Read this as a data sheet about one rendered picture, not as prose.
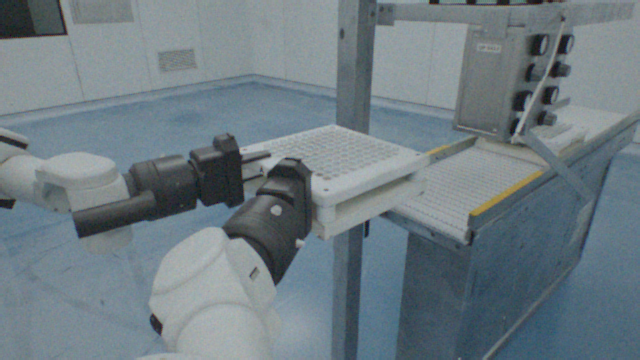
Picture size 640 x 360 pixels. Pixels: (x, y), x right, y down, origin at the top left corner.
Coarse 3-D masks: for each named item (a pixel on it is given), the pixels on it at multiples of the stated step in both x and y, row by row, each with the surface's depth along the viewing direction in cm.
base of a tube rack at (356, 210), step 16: (368, 192) 65; (384, 192) 65; (400, 192) 66; (416, 192) 69; (336, 208) 60; (352, 208) 60; (368, 208) 61; (384, 208) 64; (320, 224) 56; (336, 224) 57; (352, 224) 60
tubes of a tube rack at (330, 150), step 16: (288, 144) 71; (304, 144) 71; (320, 144) 71; (336, 144) 71; (352, 144) 71; (368, 144) 71; (304, 160) 64; (320, 160) 64; (336, 160) 64; (352, 160) 64
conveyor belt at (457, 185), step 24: (576, 120) 161; (600, 120) 161; (432, 168) 116; (456, 168) 116; (480, 168) 116; (504, 168) 116; (528, 168) 116; (432, 192) 102; (456, 192) 102; (480, 192) 102; (408, 216) 98; (432, 216) 93; (456, 216) 91; (456, 240) 89
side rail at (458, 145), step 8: (560, 104) 176; (568, 104) 182; (472, 136) 132; (448, 144) 124; (456, 144) 125; (464, 144) 129; (472, 144) 132; (440, 152) 120; (448, 152) 123; (432, 160) 119
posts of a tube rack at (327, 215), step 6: (246, 168) 70; (408, 174) 70; (414, 174) 69; (420, 174) 69; (414, 180) 69; (420, 180) 69; (318, 210) 56; (324, 210) 56; (330, 210) 56; (318, 216) 56; (324, 216) 56; (330, 216) 56; (324, 222) 56; (330, 222) 56
